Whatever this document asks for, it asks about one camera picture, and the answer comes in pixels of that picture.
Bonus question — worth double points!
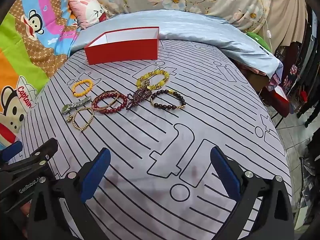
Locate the purple floral cloth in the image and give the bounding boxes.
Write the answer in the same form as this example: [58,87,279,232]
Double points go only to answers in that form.
[266,62,300,93]

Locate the gold and red bangle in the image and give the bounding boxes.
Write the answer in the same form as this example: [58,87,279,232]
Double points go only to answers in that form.
[91,90,119,112]

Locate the light blue quilt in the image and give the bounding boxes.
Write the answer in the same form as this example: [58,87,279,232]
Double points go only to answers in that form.
[70,9,280,79]

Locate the purple bead strand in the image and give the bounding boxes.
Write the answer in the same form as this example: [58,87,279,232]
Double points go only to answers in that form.
[126,84,153,110]

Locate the white cord with switch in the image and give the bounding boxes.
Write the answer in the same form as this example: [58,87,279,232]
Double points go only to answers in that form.
[256,0,274,53]

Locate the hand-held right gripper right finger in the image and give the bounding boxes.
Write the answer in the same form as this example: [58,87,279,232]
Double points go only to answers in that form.
[210,146,295,240]

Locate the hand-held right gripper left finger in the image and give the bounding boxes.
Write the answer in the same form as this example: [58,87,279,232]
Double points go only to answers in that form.
[26,147,112,240]

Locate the small orange bead bracelet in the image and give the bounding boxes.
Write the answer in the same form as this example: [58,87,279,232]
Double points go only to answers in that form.
[71,79,93,97]

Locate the pink cartoon pillow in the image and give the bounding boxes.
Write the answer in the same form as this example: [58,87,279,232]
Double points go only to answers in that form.
[69,0,110,29]

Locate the cartoon monkey blanket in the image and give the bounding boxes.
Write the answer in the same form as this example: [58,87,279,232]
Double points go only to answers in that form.
[0,0,83,153]

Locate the small red box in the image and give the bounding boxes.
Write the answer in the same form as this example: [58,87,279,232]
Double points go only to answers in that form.
[271,85,290,118]

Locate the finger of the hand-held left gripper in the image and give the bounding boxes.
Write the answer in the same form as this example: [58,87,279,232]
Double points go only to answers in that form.
[0,137,59,180]
[0,141,23,165]

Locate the silver wristwatch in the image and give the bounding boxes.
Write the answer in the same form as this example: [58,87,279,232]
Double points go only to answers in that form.
[62,96,92,115]

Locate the gold bead bracelet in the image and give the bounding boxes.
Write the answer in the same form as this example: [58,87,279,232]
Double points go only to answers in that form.
[72,107,95,132]

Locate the red cardboard box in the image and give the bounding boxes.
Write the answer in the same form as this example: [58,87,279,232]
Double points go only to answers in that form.
[84,26,160,65]

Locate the dark hanging clothes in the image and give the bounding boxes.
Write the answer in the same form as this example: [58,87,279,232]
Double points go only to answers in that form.
[275,37,320,120]

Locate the beige curtain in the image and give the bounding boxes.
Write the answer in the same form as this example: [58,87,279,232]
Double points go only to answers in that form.
[265,0,308,53]

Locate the dark brown bead bracelet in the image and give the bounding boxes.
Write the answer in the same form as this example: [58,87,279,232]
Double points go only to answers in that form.
[150,89,187,110]

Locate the green plush item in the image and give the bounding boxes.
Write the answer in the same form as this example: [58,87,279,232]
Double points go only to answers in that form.
[246,31,272,53]

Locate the grey striped bed sheet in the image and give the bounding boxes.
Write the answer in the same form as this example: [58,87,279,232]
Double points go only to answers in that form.
[15,39,293,240]

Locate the yellow bead bracelet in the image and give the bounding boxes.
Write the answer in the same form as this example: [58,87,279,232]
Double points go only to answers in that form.
[136,69,170,90]

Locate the red bead bracelet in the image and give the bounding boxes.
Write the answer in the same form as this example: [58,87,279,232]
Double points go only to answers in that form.
[96,92,128,114]

